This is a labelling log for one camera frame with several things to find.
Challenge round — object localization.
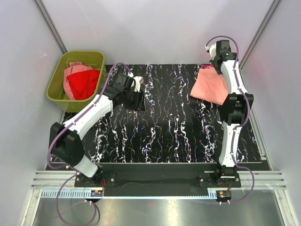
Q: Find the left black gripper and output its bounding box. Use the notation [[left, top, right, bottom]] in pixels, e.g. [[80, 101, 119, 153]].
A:
[[123, 89, 145, 112]]

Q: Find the salmon pink t shirt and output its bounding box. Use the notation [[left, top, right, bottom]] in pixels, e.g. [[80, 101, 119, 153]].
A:
[[190, 68, 228, 105]]

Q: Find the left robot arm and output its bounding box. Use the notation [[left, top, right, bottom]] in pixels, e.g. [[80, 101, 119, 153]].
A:
[[48, 74, 145, 186]]

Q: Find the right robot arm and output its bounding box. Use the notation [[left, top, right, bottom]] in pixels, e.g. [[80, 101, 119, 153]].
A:
[[206, 40, 254, 187]]

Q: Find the folded magenta t shirt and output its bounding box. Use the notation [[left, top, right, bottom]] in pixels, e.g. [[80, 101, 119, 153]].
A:
[[201, 65, 214, 69]]

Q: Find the red t shirt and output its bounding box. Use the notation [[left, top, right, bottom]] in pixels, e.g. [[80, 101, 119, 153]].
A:
[[67, 70, 101, 100]]

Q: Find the dusty pink t shirt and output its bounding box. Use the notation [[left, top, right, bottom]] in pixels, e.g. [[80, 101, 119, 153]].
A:
[[63, 62, 93, 100]]

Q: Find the olive green plastic bin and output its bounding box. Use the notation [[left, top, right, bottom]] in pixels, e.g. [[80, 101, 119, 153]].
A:
[[46, 51, 107, 113]]

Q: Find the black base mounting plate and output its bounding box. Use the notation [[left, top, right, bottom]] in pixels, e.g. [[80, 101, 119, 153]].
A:
[[76, 163, 241, 189]]

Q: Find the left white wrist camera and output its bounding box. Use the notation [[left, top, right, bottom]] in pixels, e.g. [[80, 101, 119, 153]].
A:
[[131, 76, 144, 92]]

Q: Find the aluminium frame rail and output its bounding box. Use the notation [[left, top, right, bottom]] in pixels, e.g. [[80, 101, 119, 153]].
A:
[[30, 169, 286, 201]]

